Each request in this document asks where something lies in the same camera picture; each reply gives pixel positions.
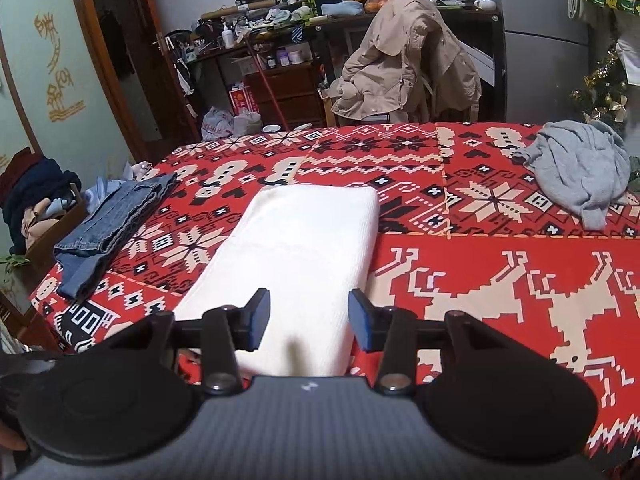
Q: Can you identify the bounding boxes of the red patterned blanket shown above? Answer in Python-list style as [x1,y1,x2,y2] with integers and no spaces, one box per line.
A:
[30,121,640,471]

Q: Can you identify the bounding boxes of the person's left hand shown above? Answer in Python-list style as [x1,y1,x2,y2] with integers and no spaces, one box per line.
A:
[0,411,29,453]

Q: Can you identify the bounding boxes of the navy clothing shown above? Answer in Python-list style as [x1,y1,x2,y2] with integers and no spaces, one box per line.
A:
[2,156,83,256]

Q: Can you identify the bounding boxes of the red broom handle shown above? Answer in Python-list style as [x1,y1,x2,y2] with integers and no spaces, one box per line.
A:
[244,32,291,131]

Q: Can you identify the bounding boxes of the grey shirt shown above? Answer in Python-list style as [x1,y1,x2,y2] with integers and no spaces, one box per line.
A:
[512,120,632,231]

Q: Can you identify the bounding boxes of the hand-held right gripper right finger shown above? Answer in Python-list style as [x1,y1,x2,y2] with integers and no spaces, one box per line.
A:
[348,288,521,395]

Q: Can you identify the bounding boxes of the dark wooden drawer cabinet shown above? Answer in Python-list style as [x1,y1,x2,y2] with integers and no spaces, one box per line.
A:
[242,62,328,128]

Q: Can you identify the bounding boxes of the beige jacket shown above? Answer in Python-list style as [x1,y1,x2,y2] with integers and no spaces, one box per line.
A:
[331,0,482,123]

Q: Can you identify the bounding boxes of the white plastic bag red print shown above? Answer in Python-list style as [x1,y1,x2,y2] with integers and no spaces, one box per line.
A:
[201,106,236,141]

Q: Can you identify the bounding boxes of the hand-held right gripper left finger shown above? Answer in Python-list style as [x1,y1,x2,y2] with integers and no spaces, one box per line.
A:
[107,287,272,393]

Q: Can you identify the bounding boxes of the black cluttered desk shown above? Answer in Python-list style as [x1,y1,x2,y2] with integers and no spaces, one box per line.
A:
[192,7,507,128]

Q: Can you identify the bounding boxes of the red and white box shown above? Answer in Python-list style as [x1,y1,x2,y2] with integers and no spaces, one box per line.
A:
[227,82,258,116]

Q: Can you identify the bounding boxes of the brown wooden door frame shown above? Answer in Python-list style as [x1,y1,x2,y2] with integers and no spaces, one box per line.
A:
[67,0,202,163]

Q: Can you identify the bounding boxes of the small tinsel tree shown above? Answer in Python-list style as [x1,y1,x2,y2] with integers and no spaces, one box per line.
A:
[570,45,631,123]

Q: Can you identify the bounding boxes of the white knit vest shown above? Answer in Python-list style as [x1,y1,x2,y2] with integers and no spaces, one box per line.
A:
[172,185,381,378]

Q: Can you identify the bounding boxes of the plain whitish plastic bag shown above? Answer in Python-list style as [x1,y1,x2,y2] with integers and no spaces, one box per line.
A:
[232,111,263,137]

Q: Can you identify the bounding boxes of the light blue cloth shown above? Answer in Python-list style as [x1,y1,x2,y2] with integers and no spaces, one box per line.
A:
[320,1,364,17]

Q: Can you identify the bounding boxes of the blue jeans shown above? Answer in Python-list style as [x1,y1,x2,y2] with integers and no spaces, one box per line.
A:
[54,172,180,300]

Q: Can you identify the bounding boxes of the silver refrigerator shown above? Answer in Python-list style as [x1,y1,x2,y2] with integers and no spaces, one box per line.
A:
[492,0,616,123]

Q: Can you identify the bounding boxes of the pale glass panel gold lettering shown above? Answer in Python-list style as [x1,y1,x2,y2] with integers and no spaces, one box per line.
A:
[0,0,138,201]

